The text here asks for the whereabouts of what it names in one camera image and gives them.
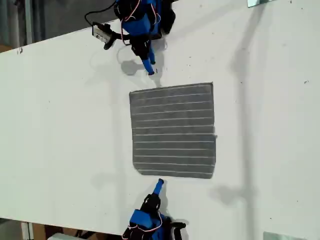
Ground white table leg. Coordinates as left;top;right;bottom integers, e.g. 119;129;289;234
21;221;35;240

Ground black camera stalk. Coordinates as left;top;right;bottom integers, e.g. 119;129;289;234
103;31;131;51

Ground black camera cable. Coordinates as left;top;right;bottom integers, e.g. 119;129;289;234
84;0;118;27

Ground grey metal post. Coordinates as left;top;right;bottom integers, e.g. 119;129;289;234
24;0;34;46

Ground white box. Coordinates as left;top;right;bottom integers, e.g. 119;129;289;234
46;232;85;240

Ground grey striped square towel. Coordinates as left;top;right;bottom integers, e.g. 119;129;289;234
128;81;218;180

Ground black camera box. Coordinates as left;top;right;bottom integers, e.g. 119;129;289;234
91;21;113;43
170;221;187;240

